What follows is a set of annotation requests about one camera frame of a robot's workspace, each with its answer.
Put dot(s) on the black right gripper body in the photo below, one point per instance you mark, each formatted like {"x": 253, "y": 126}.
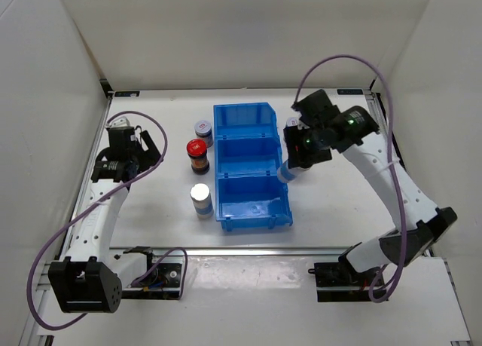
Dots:
{"x": 310, "y": 148}

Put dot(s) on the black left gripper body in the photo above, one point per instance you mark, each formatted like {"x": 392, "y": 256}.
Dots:
{"x": 146, "y": 158}

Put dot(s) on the silver lid peppercorn jar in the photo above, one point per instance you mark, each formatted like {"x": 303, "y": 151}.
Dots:
{"x": 202, "y": 201}
{"x": 287, "y": 174}

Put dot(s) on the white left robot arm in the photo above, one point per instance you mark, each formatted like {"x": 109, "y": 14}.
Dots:
{"x": 90, "y": 279}

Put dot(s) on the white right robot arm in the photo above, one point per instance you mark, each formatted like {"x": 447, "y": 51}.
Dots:
{"x": 418, "y": 221}

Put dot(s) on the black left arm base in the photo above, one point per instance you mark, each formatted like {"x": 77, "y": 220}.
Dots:
{"x": 146, "y": 276}

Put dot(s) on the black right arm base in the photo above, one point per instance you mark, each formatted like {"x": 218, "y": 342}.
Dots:
{"x": 339, "y": 282}

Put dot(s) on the white lid dark jar right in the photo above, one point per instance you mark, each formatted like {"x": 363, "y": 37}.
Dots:
{"x": 292, "y": 123}

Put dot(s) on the white lid dark jar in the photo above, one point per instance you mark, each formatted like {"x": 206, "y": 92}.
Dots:
{"x": 203, "y": 130}
{"x": 292, "y": 123}

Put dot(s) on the blue far storage bin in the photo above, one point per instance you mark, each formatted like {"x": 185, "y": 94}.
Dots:
{"x": 244, "y": 120}

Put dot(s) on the blue storage bin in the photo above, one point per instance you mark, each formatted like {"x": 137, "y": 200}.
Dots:
{"x": 244, "y": 120}
{"x": 253, "y": 201}
{"x": 241, "y": 157}

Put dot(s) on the red lid sauce jar left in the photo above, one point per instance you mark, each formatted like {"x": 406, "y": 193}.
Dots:
{"x": 197, "y": 152}

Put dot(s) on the blue middle storage bin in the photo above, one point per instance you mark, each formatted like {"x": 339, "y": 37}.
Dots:
{"x": 241, "y": 157}

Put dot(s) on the blue near storage bin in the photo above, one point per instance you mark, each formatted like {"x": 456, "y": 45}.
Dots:
{"x": 253, "y": 201}

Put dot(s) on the white lid dark jar left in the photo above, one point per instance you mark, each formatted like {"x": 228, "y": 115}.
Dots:
{"x": 203, "y": 130}

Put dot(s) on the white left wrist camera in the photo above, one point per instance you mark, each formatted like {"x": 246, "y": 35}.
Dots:
{"x": 119, "y": 122}

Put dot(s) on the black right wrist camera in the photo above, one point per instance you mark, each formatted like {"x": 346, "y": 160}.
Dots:
{"x": 314, "y": 105}

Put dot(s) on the aluminium table edge rail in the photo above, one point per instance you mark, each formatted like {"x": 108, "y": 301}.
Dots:
{"x": 266, "y": 251}

